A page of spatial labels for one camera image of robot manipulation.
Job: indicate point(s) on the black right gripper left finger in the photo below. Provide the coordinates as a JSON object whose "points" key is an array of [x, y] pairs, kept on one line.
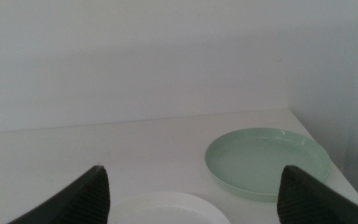
{"points": [[85, 202]]}

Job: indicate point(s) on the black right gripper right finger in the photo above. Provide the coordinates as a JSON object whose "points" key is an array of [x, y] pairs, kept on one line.
{"points": [[303, 202]]}

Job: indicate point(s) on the pale green shallow bowl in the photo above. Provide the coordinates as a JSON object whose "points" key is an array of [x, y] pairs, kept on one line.
{"points": [[253, 161]]}

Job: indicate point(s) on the white shallow bowl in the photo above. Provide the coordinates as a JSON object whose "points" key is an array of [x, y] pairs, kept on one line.
{"points": [[166, 211]]}

